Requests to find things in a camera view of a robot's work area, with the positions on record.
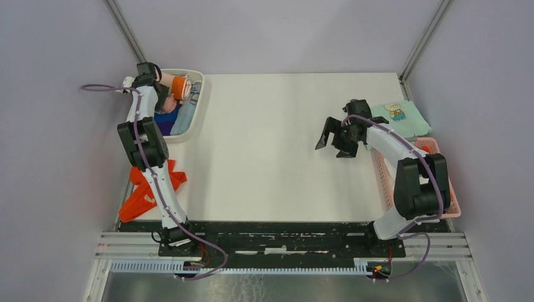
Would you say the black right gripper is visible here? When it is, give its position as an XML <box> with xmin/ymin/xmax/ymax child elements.
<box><xmin>316</xmin><ymin>116</ymin><xmax>360</xmax><ymax>159</ymax></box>

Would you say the pink panda towel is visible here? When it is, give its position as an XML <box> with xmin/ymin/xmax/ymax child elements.
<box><xmin>161</xmin><ymin>95</ymin><xmax>179</xmax><ymax>114</ymax></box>

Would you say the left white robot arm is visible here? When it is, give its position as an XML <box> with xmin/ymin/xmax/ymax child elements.
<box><xmin>117</xmin><ymin>62</ymin><xmax>198</xmax><ymax>256</ymax></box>

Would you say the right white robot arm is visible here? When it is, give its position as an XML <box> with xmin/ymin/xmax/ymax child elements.
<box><xmin>315</xmin><ymin>99</ymin><xmax>452</xmax><ymax>257</ymax></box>

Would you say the peach orange rolled towel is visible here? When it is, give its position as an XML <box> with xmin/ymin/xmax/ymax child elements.
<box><xmin>160</xmin><ymin>72</ymin><xmax>192</xmax><ymax>101</ymax></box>

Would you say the purple rolled towel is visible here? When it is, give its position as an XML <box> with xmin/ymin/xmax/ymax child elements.
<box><xmin>159</xmin><ymin>124</ymin><xmax>173</xmax><ymax>137</ymax></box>

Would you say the light blue rolled towel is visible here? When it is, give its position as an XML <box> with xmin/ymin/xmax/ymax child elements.
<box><xmin>171</xmin><ymin>81</ymin><xmax>203</xmax><ymax>136</ymax></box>

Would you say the green cartoon bear cloth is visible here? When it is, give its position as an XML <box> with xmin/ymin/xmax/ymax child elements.
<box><xmin>370</xmin><ymin>101</ymin><xmax>431</xmax><ymax>142</ymax></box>

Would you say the white plastic tray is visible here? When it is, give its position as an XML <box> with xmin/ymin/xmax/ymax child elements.
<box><xmin>156</xmin><ymin>69</ymin><xmax>209</xmax><ymax>144</ymax></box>

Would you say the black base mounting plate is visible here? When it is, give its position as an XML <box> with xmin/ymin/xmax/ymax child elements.
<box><xmin>118</xmin><ymin>221</ymin><xmax>448</xmax><ymax>269</ymax></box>

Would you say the left aluminium frame post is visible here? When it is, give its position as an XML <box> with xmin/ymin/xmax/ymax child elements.
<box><xmin>103</xmin><ymin>0</ymin><xmax>147</xmax><ymax>63</ymax></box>

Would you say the aluminium corner frame post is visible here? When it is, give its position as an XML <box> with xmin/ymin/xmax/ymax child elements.
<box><xmin>398</xmin><ymin>0</ymin><xmax>455</xmax><ymax>101</ymax></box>

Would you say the front aluminium rail frame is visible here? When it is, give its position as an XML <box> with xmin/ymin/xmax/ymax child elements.
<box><xmin>82</xmin><ymin>232</ymin><xmax>487</xmax><ymax>301</ymax></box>

